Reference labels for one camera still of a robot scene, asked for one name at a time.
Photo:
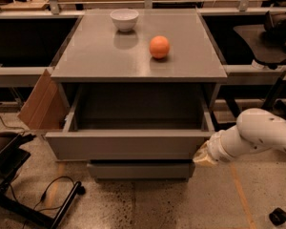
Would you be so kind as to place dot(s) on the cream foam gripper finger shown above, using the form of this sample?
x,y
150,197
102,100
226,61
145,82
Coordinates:
x,y
202,158

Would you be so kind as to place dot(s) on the grey top drawer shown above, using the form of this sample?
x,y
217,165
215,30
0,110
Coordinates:
x,y
124,121

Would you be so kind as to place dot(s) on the grey drawer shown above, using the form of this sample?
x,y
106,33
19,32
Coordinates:
x,y
124,121
141,170

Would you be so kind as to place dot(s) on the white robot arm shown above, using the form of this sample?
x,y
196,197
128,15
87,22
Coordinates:
x,y
255,131

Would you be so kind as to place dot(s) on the grey bottom drawer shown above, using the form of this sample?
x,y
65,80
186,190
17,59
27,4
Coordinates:
x,y
141,170

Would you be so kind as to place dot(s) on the grey drawer cabinet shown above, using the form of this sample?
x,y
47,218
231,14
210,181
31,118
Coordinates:
x,y
99,53

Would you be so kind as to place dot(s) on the black table leg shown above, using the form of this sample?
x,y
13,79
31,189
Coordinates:
x,y
218,125

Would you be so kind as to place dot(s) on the black caster bottom right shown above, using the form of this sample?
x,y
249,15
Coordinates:
x,y
277,217

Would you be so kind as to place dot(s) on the orange ball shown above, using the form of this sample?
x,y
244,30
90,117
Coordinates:
x,y
159,47

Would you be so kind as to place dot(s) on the black office chair right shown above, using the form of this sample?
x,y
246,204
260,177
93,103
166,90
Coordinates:
x,y
267,41

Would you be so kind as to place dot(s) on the white ceramic bowl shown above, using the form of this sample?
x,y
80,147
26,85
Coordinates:
x,y
124,19

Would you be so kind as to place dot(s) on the brown cardboard box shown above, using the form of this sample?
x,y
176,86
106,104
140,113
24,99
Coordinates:
x,y
45,108

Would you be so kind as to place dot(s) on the black chair left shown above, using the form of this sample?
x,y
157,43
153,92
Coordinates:
x,y
12,157

